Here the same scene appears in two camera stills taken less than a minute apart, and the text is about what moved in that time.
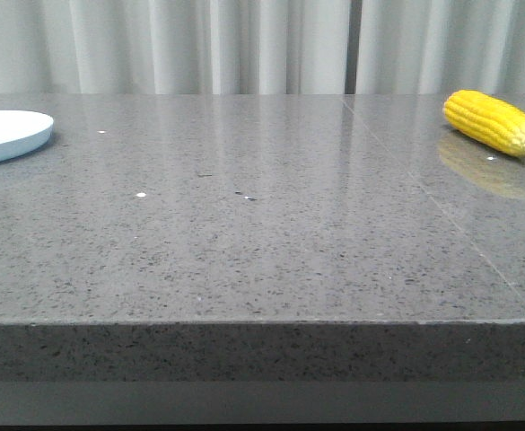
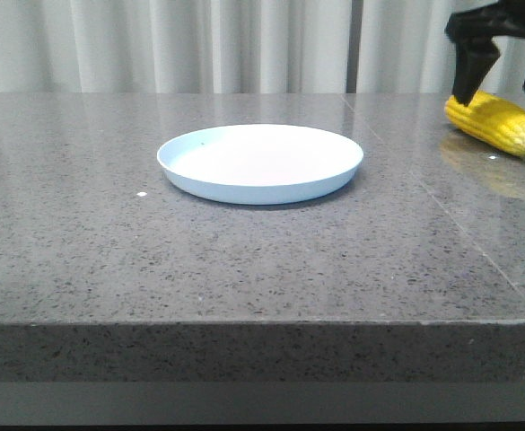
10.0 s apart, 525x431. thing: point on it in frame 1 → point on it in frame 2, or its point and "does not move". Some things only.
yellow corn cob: [495, 123] does not move
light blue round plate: [2, 134] → [258, 164]
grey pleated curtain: [261, 47] does not move
